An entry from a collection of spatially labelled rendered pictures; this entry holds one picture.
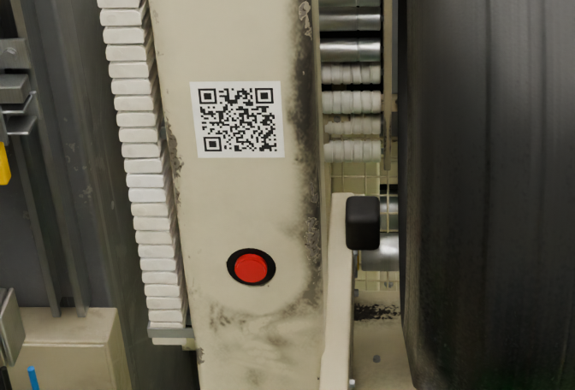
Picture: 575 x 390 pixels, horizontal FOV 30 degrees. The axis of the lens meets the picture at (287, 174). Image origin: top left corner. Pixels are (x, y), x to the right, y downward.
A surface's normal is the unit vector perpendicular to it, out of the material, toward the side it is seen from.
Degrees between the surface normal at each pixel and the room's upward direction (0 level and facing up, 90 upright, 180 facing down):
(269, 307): 90
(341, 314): 0
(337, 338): 0
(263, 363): 90
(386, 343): 0
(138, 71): 90
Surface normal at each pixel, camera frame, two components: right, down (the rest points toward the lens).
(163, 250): -0.07, 0.57
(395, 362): -0.05, -0.83
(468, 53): -0.73, -0.04
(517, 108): -0.35, 0.07
